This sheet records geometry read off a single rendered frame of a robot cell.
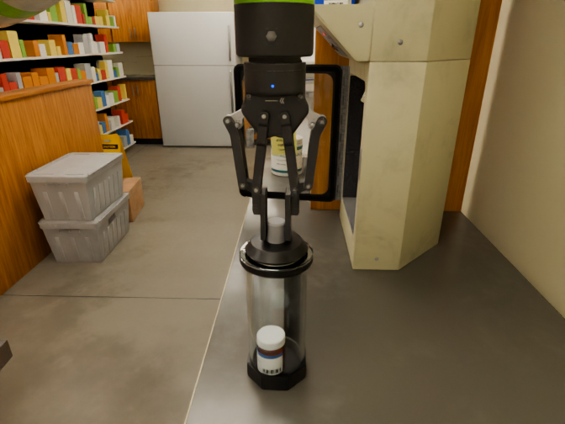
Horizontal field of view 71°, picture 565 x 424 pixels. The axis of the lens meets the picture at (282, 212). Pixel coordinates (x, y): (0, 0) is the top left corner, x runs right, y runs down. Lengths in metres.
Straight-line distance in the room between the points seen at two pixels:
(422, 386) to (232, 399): 0.30
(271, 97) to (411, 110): 0.43
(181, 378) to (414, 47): 1.71
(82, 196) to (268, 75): 2.50
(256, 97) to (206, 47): 5.34
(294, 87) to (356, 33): 0.37
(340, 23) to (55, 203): 2.49
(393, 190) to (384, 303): 0.25
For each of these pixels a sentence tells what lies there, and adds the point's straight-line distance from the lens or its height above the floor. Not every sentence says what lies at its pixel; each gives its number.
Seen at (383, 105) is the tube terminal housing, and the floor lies 1.33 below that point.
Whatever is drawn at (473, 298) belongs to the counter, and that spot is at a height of 0.94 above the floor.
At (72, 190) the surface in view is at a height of 0.56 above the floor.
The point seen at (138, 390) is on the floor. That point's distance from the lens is 2.06.
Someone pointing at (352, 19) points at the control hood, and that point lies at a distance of 0.83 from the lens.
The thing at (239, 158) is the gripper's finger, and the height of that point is 1.31.
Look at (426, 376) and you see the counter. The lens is 0.74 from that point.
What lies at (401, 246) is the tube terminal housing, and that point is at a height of 1.00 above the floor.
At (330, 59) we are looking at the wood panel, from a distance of 1.20.
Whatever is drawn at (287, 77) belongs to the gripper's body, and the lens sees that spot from 0.47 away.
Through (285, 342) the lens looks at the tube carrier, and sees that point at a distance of 0.62.
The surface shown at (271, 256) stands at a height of 1.18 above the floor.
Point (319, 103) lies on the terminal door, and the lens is 1.15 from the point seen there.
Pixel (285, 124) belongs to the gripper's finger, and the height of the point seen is 1.35.
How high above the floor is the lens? 1.45
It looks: 23 degrees down
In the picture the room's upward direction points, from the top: straight up
